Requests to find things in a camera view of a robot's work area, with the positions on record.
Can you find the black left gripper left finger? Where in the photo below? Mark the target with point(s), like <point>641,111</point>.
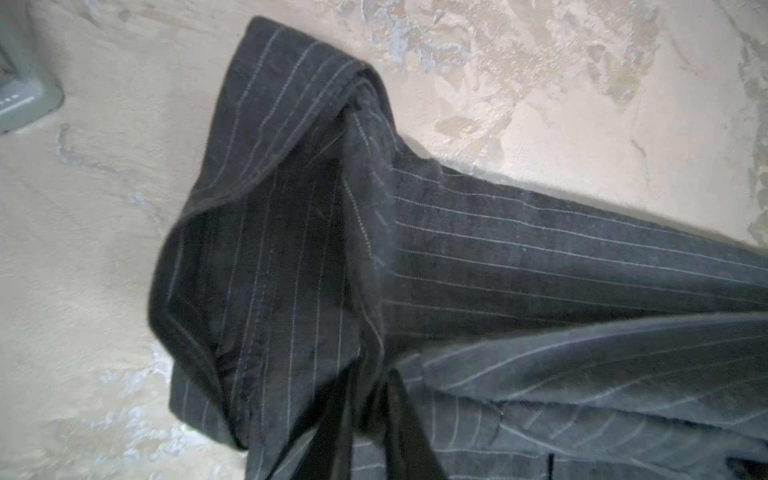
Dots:
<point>328,456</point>

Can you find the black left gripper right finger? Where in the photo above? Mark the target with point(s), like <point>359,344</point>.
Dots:
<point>409,453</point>

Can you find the dark pinstriped long sleeve shirt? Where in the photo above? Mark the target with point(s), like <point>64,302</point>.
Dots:
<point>537,338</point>

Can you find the clear tape roll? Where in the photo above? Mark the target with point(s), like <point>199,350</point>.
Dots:
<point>29,91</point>

